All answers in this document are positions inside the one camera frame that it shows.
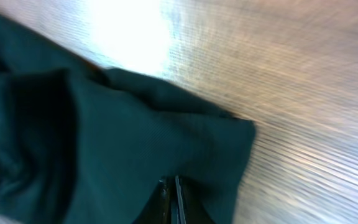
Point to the black polo shirt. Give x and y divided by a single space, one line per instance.
79 144

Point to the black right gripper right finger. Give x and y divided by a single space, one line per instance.
189 208

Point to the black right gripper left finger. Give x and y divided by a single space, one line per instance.
158 210

